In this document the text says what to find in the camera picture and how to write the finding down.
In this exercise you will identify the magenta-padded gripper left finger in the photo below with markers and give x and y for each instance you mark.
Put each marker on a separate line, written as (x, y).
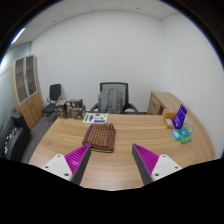
(58, 166)

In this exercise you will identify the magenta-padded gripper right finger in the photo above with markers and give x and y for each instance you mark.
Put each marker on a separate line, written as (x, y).
(164, 166)

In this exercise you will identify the brown patterned towel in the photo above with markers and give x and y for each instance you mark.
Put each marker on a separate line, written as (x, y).
(100, 136)

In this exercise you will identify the teal box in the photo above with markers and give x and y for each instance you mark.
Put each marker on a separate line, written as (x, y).
(175, 135)

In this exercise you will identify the green box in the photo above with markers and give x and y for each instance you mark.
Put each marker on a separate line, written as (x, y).
(185, 136)

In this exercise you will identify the small yellow white box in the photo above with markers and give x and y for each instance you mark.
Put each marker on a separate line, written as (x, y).
(169, 123)

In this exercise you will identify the purple box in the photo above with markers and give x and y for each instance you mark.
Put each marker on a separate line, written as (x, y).
(180, 116)

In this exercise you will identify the orange box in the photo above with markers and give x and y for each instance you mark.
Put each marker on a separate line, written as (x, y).
(168, 114)

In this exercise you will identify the black leather sofa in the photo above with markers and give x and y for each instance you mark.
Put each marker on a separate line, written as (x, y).
(13, 136)

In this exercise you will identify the large dark cardboard box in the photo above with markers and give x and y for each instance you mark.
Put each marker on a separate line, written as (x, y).
(76, 113)

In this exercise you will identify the small dark cardboard box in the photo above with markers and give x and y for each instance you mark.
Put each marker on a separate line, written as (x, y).
(61, 110)

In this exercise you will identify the white printed paper sheet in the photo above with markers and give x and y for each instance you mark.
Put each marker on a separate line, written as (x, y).
(96, 117)

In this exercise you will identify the wooden side desk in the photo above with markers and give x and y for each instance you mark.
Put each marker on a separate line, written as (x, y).
(160, 101)

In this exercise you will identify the wooden shelf cabinet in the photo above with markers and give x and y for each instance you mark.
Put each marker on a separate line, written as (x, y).
(31, 106)

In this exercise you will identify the flat dark cardboard box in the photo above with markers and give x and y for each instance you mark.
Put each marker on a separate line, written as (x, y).
(75, 102)

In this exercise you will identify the grey backpack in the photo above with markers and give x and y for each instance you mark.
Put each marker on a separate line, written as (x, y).
(111, 101)

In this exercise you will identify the black mesh office chair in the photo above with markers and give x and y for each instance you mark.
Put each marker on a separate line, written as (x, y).
(113, 85)

